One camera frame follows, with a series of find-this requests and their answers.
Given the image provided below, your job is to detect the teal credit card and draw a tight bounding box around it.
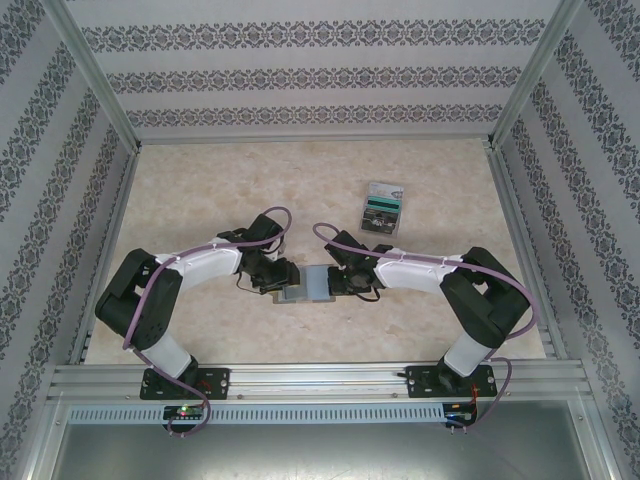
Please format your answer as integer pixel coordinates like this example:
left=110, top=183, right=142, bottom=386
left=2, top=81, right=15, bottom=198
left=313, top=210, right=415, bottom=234
left=363, top=195, right=403, bottom=211

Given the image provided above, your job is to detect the grey slotted cable duct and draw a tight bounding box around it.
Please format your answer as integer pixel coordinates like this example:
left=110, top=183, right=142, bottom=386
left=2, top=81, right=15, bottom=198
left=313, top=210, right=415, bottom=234
left=67, top=403, right=447, bottom=425

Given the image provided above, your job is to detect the grey metal panel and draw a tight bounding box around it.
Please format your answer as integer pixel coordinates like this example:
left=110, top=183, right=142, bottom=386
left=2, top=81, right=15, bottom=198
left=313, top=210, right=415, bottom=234
left=49, top=422, right=609, bottom=480

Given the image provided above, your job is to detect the thin black left gripper wire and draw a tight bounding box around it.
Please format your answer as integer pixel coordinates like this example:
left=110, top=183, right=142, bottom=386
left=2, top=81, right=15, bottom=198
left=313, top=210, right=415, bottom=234
left=235, top=272, right=269, bottom=296

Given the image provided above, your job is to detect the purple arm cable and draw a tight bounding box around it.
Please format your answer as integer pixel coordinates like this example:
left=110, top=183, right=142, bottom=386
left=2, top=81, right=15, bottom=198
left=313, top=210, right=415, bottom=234
left=312, top=222, right=539, bottom=431
left=122, top=205, right=293, bottom=436

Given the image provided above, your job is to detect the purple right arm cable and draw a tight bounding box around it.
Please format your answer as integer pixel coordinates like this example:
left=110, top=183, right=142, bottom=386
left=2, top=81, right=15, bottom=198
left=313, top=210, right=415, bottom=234
left=312, top=222, right=539, bottom=431

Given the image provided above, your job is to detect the aluminium frame beam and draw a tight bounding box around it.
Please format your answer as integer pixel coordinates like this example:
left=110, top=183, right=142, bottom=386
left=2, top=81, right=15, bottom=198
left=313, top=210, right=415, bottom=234
left=14, top=394, right=69, bottom=480
left=574, top=394, right=634, bottom=480

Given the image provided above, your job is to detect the silver grey credit card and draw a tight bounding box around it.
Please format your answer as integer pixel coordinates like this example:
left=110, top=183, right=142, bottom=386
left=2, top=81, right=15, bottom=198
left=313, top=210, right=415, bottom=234
left=367, top=181, right=404, bottom=199

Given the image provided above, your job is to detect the aluminium mounting rail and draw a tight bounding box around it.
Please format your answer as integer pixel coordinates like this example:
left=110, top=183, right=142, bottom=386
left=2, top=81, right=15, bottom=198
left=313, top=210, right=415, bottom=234
left=49, top=363, right=587, bottom=401

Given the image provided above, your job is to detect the aluminium table side rail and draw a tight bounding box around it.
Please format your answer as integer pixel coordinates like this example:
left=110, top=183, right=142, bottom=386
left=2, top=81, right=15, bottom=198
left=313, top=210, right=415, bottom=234
left=67, top=148, right=144, bottom=366
left=484, top=144, right=569, bottom=361

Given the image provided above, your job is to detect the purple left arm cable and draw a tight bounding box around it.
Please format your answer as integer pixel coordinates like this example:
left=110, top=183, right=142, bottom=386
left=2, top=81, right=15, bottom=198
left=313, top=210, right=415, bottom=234
left=122, top=205, right=293, bottom=436

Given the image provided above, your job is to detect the aluminium frame post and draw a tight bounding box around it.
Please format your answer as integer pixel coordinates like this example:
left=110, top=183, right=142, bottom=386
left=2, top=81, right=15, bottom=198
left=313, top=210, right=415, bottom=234
left=37, top=0, right=144, bottom=151
left=483, top=0, right=585, bottom=150

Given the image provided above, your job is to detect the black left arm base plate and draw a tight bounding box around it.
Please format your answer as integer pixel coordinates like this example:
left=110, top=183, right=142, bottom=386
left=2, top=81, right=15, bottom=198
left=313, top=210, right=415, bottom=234
left=138, top=367, right=232, bottom=402

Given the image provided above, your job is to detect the silver metal card holder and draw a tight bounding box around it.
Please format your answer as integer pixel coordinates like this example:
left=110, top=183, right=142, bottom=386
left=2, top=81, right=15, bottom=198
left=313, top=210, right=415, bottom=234
left=272, top=263, right=335, bottom=306

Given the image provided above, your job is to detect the left controller circuit board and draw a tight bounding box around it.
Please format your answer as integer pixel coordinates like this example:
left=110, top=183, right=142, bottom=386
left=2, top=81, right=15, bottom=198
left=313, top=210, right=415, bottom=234
left=163, top=405, right=207, bottom=421

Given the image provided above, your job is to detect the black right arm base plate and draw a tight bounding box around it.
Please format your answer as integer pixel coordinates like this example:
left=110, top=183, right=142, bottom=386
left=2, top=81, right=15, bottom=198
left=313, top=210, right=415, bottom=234
left=405, top=364, right=497, bottom=400

